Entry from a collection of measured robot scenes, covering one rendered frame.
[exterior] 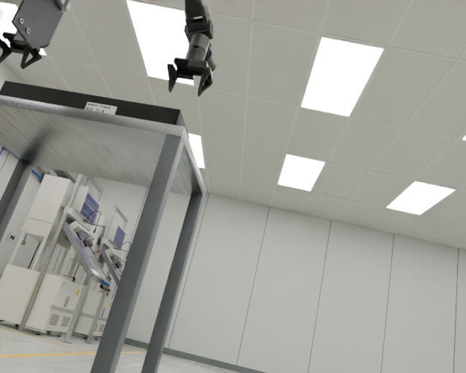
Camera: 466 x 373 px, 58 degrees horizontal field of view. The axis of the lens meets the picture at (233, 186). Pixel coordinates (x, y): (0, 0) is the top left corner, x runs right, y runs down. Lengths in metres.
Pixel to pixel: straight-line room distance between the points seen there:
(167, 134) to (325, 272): 7.13
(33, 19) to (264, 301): 7.23
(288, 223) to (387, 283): 2.07
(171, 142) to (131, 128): 0.12
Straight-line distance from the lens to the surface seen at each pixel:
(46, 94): 1.44
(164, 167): 1.06
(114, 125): 1.16
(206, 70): 1.28
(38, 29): 0.93
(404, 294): 8.45
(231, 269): 7.90
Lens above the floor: 0.31
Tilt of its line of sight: 21 degrees up
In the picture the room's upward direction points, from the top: 14 degrees clockwise
